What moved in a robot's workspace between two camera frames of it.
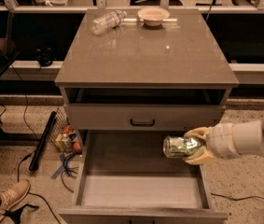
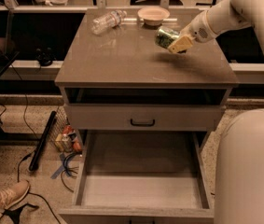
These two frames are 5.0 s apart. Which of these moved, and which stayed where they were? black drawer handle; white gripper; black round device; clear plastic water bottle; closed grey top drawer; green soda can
Moved: white gripper; green soda can
Stayed: black round device; black drawer handle; clear plastic water bottle; closed grey top drawer
